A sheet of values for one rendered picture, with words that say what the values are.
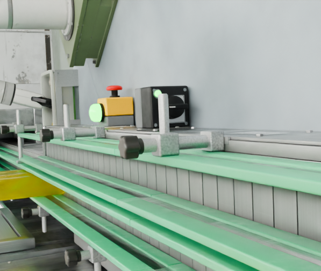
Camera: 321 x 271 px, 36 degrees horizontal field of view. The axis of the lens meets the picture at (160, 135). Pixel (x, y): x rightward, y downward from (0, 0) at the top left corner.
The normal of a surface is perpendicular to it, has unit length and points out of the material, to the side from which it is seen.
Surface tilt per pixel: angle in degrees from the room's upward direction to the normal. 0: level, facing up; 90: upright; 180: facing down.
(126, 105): 90
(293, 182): 0
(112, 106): 90
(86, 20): 90
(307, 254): 90
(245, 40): 0
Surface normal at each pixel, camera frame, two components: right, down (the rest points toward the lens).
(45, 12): 0.41, 0.25
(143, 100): -0.91, 0.06
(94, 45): 0.30, 0.79
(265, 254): -0.04, -1.00
